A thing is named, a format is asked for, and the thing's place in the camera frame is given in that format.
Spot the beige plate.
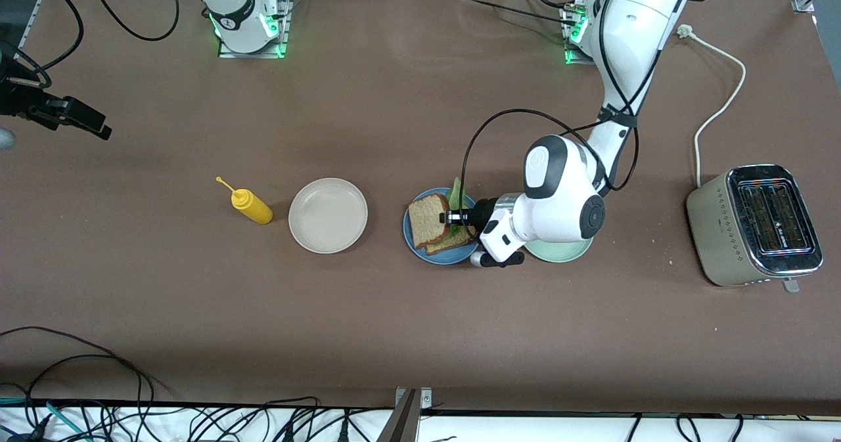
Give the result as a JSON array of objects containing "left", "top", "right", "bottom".
[{"left": 288, "top": 178, "right": 369, "bottom": 254}]

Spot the green lettuce leaf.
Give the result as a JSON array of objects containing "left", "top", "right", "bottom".
[{"left": 446, "top": 177, "right": 469, "bottom": 236}]

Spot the beige chrome toaster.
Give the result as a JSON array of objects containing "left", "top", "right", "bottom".
[{"left": 686, "top": 164, "right": 824, "bottom": 294}]

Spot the blue plate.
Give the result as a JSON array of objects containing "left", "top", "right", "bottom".
[{"left": 403, "top": 188, "right": 484, "bottom": 265}]

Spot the brown bread slice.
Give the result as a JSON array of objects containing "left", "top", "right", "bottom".
[
  {"left": 407, "top": 193, "right": 455, "bottom": 250},
  {"left": 424, "top": 224, "right": 479, "bottom": 256}
]

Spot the aluminium post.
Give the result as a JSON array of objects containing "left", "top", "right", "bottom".
[{"left": 376, "top": 387, "right": 432, "bottom": 442}]

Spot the teal cable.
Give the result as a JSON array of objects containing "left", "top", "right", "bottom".
[{"left": 0, "top": 396, "right": 90, "bottom": 441}]

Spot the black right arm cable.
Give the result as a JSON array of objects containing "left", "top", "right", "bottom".
[{"left": 78, "top": 0, "right": 180, "bottom": 42}]

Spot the mint green plate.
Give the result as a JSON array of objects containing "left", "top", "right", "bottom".
[{"left": 523, "top": 234, "right": 595, "bottom": 263}]

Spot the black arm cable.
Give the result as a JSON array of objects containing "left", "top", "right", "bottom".
[
  {"left": 78, "top": 0, "right": 180, "bottom": 42},
  {"left": 460, "top": 0, "right": 697, "bottom": 214}
]

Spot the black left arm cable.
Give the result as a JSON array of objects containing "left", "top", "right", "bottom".
[{"left": 460, "top": 0, "right": 697, "bottom": 214}]

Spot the yellow squeeze bottle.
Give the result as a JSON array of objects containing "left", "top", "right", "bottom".
[{"left": 216, "top": 177, "right": 273, "bottom": 225}]

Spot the white toaster power cable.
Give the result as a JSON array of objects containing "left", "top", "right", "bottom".
[{"left": 677, "top": 24, "right": 748, "bottom": 188}]

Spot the long black cable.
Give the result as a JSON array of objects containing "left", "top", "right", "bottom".
[{"left": 0, "top": 326, "right": 173, "bottom": 424}]

